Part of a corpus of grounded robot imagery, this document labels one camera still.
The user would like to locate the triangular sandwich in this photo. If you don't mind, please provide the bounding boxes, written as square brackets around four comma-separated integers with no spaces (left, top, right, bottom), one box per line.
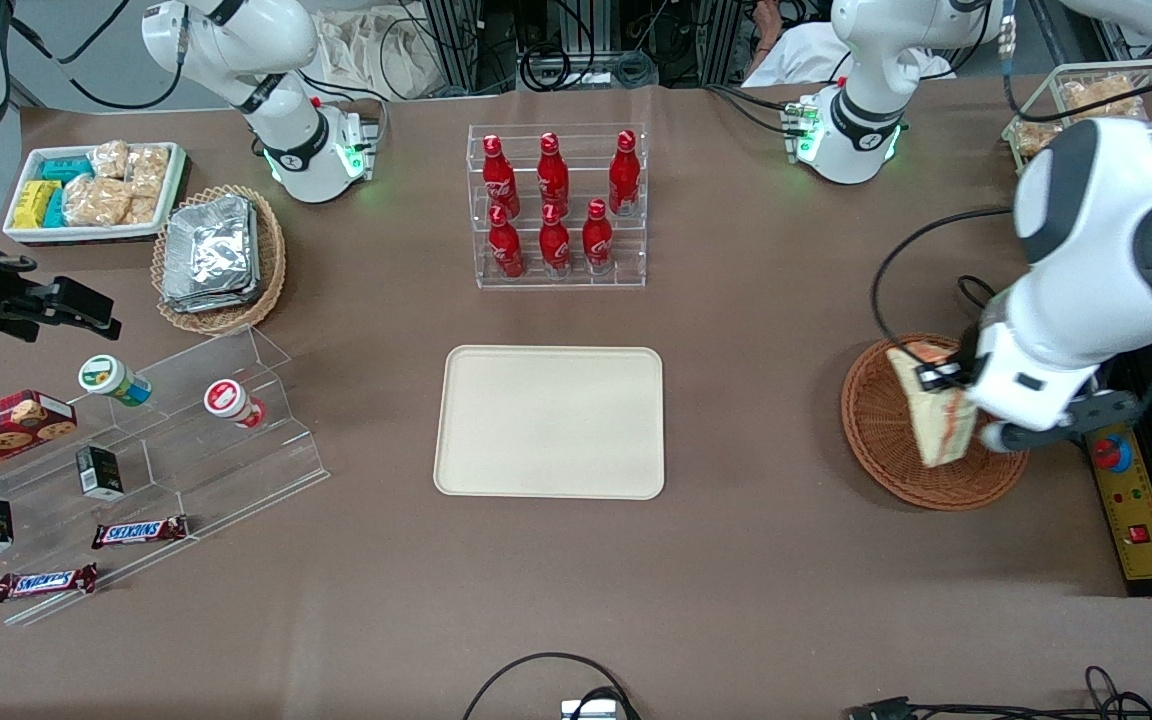
[886,340,979,469]

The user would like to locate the white rectangular snack tray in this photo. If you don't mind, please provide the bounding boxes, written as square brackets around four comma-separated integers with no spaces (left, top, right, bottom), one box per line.
[2,141,189,247]

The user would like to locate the round brown wicker basket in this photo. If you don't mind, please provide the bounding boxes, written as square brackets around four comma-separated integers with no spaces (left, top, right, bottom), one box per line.
[841,332,1032,512]

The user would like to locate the oval light wicker basket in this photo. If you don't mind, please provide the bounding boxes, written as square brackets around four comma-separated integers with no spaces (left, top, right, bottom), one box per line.
[151,184,288,336]

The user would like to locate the beige plastic tray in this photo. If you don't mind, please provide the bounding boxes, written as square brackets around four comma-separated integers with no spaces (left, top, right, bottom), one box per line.
[433,345,666,501]

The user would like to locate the green lid cup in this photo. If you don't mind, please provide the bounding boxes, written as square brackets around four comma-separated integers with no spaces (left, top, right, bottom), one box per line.
[77,354,153,408]

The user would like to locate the yellow snack pack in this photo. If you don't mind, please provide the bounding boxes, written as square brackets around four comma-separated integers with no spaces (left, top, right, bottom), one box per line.
[12,180,62,230]

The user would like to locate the red emergency stop button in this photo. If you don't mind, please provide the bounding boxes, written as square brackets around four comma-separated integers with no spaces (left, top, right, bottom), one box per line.
[1091,434,1134,474]

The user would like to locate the silver foil pack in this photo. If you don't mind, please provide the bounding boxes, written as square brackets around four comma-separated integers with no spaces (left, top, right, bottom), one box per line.
[163,195,259,301]
[161,280,263,316]

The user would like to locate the red lid cup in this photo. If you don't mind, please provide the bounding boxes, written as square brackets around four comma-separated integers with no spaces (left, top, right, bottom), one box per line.
[203,378,267,430]

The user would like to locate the clear acrylic stepped shelf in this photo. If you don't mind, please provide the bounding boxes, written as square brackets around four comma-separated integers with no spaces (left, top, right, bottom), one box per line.
[0,325,331,629]

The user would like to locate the black and yellow control box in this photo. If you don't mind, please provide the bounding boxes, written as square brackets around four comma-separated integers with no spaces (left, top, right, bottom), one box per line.
[1081,345,1152,598]

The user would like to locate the wrapped bread pack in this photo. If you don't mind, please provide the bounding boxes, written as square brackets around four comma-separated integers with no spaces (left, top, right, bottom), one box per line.
[1060,74,1148,122]
[1014,122,1064,160]

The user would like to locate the Snickers chocolate bar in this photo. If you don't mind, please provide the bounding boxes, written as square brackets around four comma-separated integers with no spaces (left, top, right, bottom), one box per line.
[0,563,99,603]
[91,515,190,551]

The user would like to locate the person in white shirt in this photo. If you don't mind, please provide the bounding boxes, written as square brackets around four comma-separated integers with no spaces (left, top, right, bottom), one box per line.
[741,0,957,89]

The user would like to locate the red cola bottle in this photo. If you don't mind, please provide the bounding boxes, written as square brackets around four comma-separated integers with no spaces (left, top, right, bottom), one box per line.
[488,204,526,280]
[482,134,521,219]
[582,199,615,276]
[537,132,571,216]
[539,202,573,278]
[608,130,641,217]

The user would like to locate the beige cloth bag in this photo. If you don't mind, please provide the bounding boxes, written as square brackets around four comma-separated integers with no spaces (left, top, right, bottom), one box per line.
[311,8,437,101]

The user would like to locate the clear acrylic bottle rack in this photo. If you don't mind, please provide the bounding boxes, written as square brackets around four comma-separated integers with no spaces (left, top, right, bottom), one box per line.
[467,123,648,291]

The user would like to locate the black camera cable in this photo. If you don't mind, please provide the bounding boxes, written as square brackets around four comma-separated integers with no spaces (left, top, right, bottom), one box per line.
[955,274,999,331]

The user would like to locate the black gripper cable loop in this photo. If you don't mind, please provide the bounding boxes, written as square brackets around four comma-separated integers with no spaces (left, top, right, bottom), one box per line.
[870,205,1017,347]

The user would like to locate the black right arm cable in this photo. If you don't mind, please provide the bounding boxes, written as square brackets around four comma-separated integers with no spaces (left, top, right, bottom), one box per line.
[8,0,187,112]

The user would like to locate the white wire basket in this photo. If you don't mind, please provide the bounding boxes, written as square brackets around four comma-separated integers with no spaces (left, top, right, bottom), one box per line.
[1001,58,1152,173]

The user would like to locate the black base cables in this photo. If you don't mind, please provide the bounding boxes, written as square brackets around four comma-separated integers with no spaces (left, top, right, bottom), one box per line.
[706,82,809,137]

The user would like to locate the black cable with connector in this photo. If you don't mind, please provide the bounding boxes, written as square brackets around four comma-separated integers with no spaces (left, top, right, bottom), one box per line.
[848,665,1152,720]

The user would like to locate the coiled grey cable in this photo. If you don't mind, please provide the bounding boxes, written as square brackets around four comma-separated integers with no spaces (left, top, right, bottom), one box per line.
[611,50,658,87]

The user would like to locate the aluminium profile frame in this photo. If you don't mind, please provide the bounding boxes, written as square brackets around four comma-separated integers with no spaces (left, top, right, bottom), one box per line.
[421,0,767,97]

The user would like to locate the black arched cable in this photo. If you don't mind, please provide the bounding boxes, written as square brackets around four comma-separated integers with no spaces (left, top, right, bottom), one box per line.
[463,652,642,720]

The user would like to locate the coiled black cable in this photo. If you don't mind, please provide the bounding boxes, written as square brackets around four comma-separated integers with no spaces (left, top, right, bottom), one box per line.
[520,45,573,92]

